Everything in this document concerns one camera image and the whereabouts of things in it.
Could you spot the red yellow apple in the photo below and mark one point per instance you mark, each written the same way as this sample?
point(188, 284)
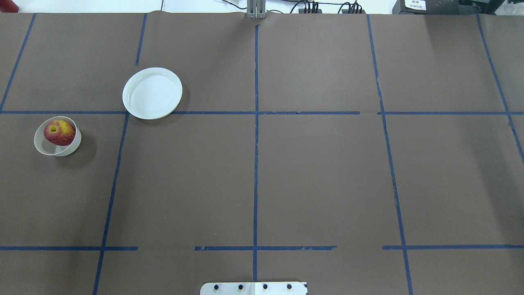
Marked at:
point(59, 132)

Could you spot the white round plate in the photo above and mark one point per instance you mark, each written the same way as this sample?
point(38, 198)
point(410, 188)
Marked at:
point(152, 93)

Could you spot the small white bowl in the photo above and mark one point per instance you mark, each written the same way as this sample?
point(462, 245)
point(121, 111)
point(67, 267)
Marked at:
point(47, 148)

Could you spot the black device with label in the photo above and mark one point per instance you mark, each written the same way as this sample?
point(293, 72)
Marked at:
point(432, 7)

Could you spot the dark red object corner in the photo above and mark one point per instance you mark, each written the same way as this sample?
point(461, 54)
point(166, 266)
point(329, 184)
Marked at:
point(8, 6)

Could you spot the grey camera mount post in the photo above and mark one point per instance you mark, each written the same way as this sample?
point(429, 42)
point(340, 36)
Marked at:
point(256, 9)

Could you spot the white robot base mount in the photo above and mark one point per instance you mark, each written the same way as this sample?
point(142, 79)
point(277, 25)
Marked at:
point(255, 288)

